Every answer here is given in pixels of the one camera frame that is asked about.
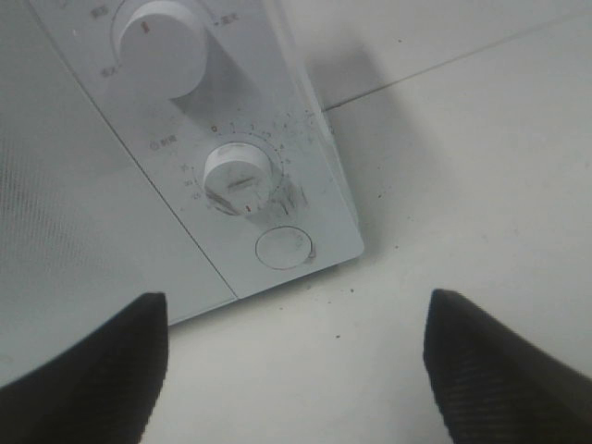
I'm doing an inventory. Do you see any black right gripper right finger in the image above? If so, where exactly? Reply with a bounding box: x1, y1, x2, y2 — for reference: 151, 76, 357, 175
423, 289, 591, 443

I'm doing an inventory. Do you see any round door release button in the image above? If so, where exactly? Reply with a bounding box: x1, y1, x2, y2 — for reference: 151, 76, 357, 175
255, 226, 313, 270

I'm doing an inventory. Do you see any white lower timer knob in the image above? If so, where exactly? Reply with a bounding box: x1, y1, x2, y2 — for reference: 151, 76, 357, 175
203, 142, 274, 216

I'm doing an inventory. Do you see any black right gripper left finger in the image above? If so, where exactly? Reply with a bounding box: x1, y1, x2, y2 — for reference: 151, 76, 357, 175
1, 292, 167, 443

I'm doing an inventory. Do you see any white microwave door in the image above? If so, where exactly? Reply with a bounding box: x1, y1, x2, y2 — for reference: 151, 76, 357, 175
0, 0, 238, 326

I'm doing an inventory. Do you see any white microwave oven body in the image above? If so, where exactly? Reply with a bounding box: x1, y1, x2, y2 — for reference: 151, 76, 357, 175
0, 0, 365, 326

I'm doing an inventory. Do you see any white upper power knob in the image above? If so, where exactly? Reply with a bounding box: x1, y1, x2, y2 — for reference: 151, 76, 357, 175
112, 1, 208, 100

